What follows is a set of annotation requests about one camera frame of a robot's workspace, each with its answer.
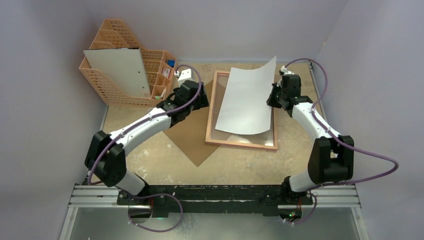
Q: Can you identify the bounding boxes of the pink wooden photo frame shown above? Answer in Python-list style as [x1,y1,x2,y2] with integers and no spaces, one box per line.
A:
[204,70,279,152]

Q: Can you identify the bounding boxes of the blue mountain photo print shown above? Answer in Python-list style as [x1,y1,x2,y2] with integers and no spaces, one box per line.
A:
[215,57,277,135]

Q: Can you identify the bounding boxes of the brown cardboard backing board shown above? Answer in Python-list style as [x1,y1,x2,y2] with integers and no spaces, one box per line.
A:
[162,80,221,168]

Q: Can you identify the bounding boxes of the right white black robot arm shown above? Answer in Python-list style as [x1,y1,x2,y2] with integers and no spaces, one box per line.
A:
[266,73,354,204]

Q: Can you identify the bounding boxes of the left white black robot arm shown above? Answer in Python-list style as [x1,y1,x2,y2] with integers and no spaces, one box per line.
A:
[84,80,209,205]

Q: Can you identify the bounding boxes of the red white small box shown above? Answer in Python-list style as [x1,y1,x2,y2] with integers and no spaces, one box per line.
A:
[161,68,172,79]

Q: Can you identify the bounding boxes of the green white small items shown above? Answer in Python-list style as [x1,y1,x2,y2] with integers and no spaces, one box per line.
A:
[155,88,167,100]

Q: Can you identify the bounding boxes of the blue item in organizer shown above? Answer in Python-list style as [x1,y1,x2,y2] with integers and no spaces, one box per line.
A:
[167,59,176,68]

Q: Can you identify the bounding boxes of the orange plastic desk organizer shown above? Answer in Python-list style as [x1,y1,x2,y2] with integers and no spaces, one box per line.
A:
[79,18,177,107]

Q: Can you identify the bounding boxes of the grey board in organizer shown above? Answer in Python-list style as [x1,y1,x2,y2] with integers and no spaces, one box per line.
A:
[83,47,151,98]

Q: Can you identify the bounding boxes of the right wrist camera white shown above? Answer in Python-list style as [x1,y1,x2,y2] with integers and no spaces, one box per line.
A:
[278,65,295,76]

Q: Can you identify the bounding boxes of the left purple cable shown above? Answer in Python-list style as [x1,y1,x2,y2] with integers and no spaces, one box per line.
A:
[86,64,203,186]

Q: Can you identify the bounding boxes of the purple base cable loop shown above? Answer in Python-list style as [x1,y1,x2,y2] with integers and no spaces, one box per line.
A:
[127,193,185,233]

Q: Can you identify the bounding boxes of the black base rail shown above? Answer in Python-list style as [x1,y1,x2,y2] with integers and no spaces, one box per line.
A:
[117,184,313,218]

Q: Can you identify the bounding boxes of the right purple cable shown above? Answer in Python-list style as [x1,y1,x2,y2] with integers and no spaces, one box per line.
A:
[281,58,399,191]

